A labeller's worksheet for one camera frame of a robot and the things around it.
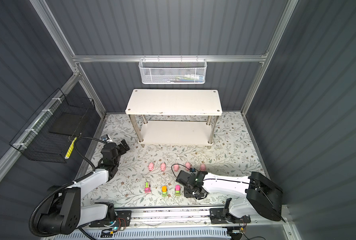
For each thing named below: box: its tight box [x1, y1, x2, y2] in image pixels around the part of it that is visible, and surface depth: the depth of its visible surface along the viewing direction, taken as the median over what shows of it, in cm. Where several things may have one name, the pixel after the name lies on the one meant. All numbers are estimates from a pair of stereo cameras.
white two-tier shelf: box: [125, 88, 223, 146], surface depth 98 cm
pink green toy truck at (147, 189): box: [144, 182, 151, 193], surface depth 84 cm
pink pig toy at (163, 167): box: [160, 162, 166, 172], surface depth 92 cm
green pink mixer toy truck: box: [174, 184, 181, 196], surface depth 82 cm
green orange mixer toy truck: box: [161, 185, 168, 197], surface depth 82 cm
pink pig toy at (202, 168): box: [200, 163, 206, 172], surface depth 91 cm
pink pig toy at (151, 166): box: [148, 162, 154, 172], surface depth 93 cm
